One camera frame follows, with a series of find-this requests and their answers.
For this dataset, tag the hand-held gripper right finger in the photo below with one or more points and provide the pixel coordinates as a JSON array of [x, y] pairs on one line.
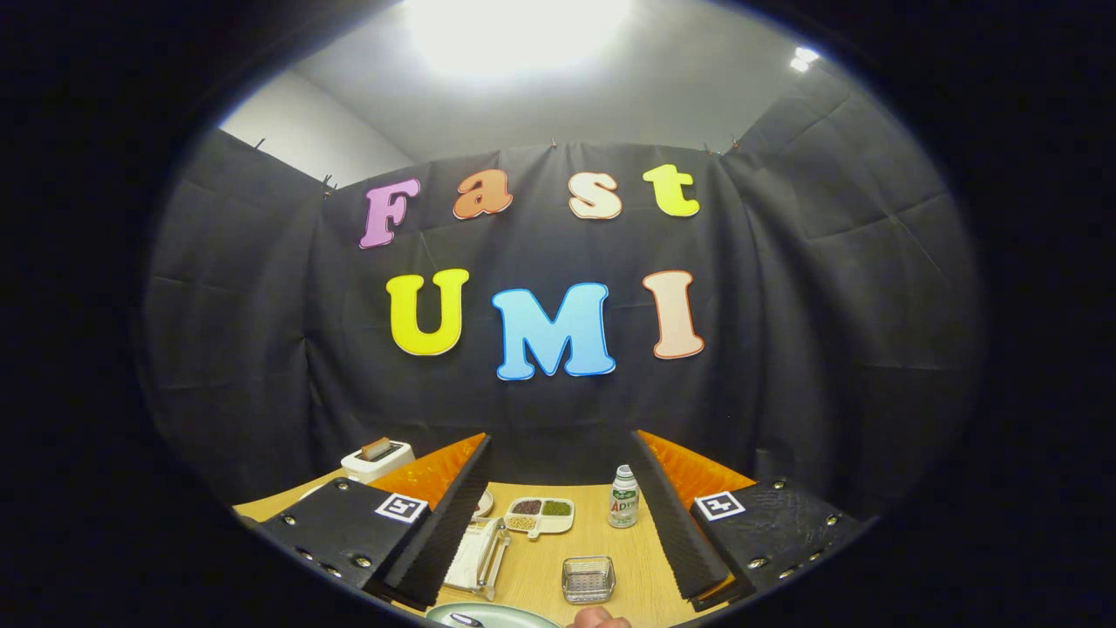
[[676, 523]]

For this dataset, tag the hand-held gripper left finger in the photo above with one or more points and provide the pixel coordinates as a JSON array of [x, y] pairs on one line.
[[445, 523]]

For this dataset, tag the metal spoon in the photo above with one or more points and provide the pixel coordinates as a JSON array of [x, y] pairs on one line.
[[466, 620]]

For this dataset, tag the pale green plate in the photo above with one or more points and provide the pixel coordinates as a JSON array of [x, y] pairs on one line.
[[514, 617]]

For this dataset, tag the grey plate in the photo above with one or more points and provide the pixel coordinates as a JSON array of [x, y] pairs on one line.
[[485, 504]]

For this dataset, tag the white drain tray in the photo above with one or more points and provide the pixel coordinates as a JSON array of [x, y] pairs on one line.
[[469, 558]]

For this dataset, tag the white milk drink bottle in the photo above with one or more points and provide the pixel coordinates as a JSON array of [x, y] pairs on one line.
[[623, 501]]

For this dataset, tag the white toaster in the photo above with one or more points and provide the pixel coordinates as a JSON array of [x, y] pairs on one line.
[[379, 467]]

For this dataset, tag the toast bread slice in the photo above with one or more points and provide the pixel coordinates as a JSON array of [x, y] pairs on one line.
[[377, 448]]

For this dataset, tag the white divided bean tray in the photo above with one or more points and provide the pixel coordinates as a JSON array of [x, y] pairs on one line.
[[554, 523]]

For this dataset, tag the black backdrop cloth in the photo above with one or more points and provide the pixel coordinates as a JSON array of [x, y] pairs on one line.
[[785, 305]]

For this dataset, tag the small ceiling light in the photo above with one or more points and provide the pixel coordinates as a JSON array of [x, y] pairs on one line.
[[804, 58]]

